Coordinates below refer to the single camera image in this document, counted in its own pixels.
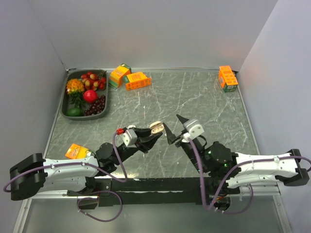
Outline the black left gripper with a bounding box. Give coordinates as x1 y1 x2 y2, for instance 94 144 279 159
113 127 163 166

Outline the beige earbud charging case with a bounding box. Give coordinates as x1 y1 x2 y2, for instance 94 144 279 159
150 121 164 135

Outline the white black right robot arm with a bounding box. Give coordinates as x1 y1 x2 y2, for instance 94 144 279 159
164 116 310 193

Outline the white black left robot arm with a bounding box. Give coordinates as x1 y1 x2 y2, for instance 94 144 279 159
3 127 164 201

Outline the dark red grape bunch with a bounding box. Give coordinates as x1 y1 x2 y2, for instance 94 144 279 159
84 95 106 116

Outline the orange carton lying back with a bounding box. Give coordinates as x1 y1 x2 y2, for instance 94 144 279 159
123 71 152 91

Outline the orange green carton upright back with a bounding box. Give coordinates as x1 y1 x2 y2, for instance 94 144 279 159
108 64 132 89

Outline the red apple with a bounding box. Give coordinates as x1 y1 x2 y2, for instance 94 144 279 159
83 90 98 103

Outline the orange green carton near left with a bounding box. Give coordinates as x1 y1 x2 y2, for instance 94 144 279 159
65 144 93 159

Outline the orange green carton right corner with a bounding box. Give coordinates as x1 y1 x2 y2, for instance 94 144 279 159
218 66 238 92

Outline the green avocado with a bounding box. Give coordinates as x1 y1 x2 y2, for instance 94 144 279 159
66 107 83 117

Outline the orange spiky fruit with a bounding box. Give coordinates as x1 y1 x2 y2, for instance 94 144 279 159
66 79 85 96

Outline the dark green fruit tray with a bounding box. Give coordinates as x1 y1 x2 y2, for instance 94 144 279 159
61 69 108 121

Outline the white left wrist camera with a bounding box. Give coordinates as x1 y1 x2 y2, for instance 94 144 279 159
117 128 138 148

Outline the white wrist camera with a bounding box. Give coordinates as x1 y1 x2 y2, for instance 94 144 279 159
182 119 204 143
117 128 138 148

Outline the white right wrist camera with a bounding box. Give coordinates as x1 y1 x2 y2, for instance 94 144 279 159
182 119 204 143

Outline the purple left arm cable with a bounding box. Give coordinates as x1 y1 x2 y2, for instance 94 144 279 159
2 132 128 223

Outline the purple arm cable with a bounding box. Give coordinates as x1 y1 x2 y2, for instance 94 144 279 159
187 138 311 216
2 132 128 223

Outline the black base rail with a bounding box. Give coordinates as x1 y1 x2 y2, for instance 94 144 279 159
67 177 202 207

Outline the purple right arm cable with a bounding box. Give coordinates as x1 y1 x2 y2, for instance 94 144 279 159
187 138 311 216

